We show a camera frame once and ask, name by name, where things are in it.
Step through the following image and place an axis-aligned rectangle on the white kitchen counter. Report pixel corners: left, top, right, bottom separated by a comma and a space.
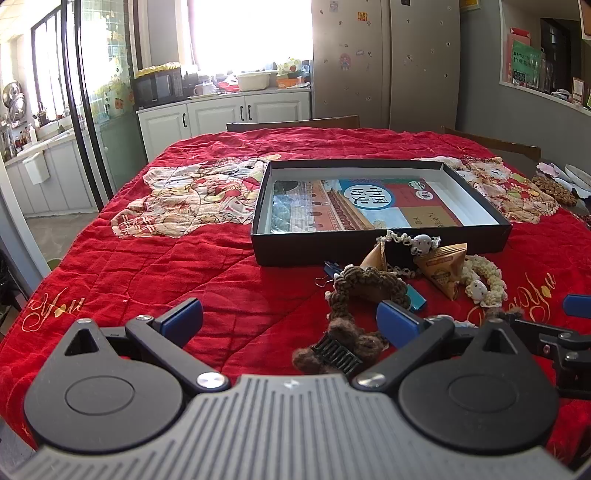
0, 124, 100, 217

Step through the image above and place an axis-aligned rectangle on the black microwave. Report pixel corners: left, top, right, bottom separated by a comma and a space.
133, 70, 185, 107

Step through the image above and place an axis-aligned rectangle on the white sideboard cabinet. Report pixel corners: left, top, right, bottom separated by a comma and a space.
137, 90, 312, 162

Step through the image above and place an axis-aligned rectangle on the red printed bear blanket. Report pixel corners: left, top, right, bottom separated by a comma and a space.
0, 127, 591, 462

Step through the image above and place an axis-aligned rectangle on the black cardboard box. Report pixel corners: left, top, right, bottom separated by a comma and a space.
250, 158, 513, 267

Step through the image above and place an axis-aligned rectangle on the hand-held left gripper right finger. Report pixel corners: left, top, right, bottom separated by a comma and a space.
352, 300, 532, 392

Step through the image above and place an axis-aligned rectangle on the beige double-door refrigerator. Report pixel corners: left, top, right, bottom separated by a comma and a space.
311, 0, 462, 132

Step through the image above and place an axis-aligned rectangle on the teal binder clip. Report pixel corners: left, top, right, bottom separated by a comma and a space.
406, 282, 428, 311

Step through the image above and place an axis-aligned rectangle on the red gift bag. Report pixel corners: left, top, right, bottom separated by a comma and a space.
506, 28, 532, 84

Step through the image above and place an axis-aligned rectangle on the white wall shelf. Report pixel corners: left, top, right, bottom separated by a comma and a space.
499, 0, 591, 109

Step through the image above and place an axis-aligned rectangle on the wooden chair back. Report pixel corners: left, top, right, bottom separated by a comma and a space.
226, 115, 360, 133

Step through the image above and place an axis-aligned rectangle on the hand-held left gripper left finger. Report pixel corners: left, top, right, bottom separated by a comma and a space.
62, 298, 232, 394

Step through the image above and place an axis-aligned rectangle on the triangular brown snack packet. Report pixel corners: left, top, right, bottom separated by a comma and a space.
413, 243, 469, 301
359, 242, 389, 273

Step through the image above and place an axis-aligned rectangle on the brown fuzzy bear hair tie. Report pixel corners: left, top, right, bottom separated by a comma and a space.
327, 318, 389, 356

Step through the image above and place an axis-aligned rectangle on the white hanging bin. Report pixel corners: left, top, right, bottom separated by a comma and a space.
23, 152, 51, 185

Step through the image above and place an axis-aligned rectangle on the black framed glass door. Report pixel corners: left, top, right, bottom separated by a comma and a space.
62, 0, 116, 213

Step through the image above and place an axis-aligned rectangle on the blue binder clip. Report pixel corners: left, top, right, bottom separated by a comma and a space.
314, 261, 346, 289

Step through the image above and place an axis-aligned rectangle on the window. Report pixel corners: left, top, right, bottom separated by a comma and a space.
187, 0, 314, 77

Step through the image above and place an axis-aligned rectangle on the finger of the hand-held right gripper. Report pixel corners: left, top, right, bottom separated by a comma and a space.
496, 311, 591, 356
562, 294, 591, 319

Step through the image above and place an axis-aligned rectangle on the green printed box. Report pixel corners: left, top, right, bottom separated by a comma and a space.
510, 39, 542, 86

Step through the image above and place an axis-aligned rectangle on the white plastic basin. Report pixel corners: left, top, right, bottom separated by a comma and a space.
236, 72, 271, 92

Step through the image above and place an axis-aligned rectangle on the cream scrunchie with cat charm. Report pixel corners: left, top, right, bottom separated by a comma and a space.
462, 254, 509, 308

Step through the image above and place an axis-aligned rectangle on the white plate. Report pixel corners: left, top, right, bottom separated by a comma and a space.
563, 164, 591, 197

